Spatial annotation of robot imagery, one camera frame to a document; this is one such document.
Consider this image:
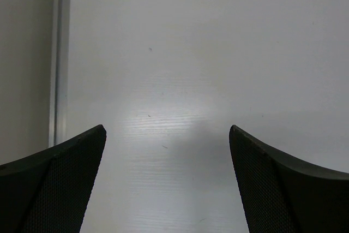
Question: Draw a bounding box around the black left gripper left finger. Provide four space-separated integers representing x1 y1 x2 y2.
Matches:
1 124 106 232

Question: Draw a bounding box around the aluminium table edge rail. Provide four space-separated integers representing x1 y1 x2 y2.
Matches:
49 0 70 147

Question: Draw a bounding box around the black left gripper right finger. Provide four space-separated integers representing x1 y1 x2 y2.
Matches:
229 125 348 232

